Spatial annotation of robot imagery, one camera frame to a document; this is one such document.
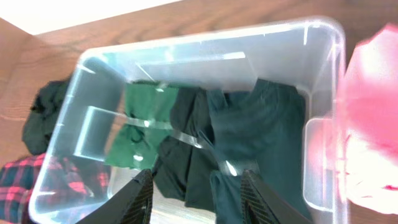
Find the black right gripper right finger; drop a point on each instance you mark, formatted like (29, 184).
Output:
(261, 205)

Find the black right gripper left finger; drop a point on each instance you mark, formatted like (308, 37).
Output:
(131, 205)

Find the dark teal garment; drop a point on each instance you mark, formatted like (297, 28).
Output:
(259, 129)

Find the green garment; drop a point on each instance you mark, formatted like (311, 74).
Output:
(147, 109)

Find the pink printed t-shirt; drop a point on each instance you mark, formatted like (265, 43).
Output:
(360, 146)

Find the black folded garment in bin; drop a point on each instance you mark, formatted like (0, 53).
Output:
(182, 171)

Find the clear plastic storage bin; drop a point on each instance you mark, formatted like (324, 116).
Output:
(74, 181)

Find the black folded garment on table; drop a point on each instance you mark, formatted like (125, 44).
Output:
(38, 128)

